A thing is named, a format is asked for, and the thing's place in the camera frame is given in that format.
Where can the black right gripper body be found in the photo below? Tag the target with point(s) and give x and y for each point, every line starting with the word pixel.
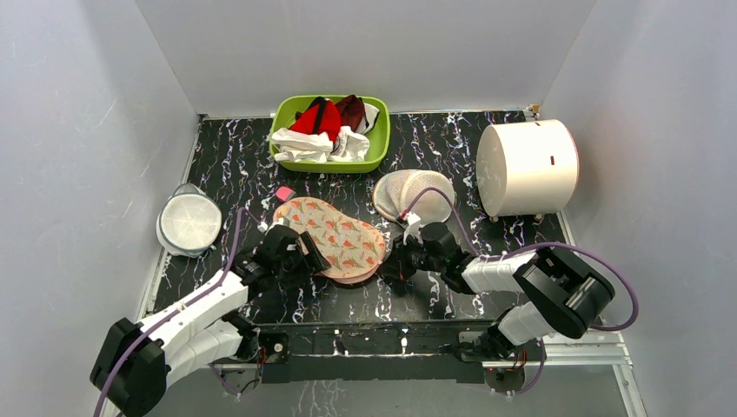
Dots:
pixel 401 260

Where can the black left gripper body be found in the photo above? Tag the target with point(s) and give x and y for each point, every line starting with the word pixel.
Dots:
pixel 295 268

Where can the floral mesh laundry bag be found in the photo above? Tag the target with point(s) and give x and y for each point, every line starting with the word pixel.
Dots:
pixel 354 249

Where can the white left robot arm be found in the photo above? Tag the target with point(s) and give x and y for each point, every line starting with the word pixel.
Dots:
pixel 139 361

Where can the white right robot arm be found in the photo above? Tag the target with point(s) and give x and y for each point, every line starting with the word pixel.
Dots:
pixel 565 294

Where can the white mesh laundry bag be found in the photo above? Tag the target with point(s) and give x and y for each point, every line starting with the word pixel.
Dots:
pixel 428 194

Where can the grey round mesh laundry bag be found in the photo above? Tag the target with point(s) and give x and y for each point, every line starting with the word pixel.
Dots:
pixel 189 222

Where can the small pink block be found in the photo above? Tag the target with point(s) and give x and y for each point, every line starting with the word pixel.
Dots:
pixel 285 194

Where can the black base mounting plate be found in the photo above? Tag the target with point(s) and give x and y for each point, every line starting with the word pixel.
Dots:
pixel 501 379

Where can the white crumpled garment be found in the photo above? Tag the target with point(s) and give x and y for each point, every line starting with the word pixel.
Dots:
pixel 292 146

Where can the white cylindrical drum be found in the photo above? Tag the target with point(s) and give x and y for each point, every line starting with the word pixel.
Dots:
pixel 526 168

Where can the red black garment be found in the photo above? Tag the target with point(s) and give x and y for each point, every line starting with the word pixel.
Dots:
pixel 321 117

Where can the green plastic basin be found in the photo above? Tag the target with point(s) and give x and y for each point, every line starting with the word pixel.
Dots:
pixel 378 136

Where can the dark red white garment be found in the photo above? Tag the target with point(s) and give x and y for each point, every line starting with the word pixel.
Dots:
pixel 355 113

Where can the aluminium frame rail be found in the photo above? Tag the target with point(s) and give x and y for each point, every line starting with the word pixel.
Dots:
pixel 581 348

